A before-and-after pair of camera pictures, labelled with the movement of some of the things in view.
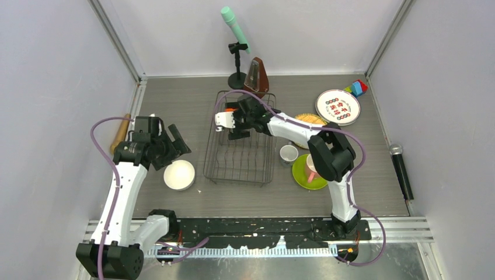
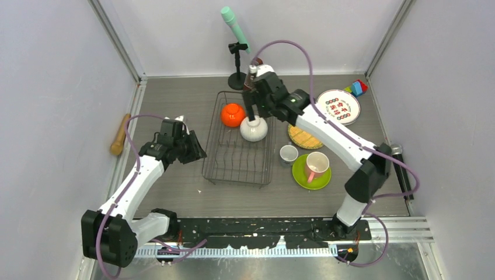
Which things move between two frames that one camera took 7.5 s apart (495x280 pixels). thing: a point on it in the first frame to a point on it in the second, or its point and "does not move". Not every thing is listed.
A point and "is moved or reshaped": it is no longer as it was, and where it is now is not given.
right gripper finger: (238, 135) to (250, 99)
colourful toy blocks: (357, 88) does not move
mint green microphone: (228, 16) does not move
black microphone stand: (236, 80) does not move
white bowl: (179, 175) is moved or reshaped
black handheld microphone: (396, 151) does not move
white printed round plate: (339, 106) does not move
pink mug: (310, 171) does not move
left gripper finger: (181, 147) to (194, 151)
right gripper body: (243, 121) to (264, 107)
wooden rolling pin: (121, 135) does not move
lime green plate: (299, 175) does not move
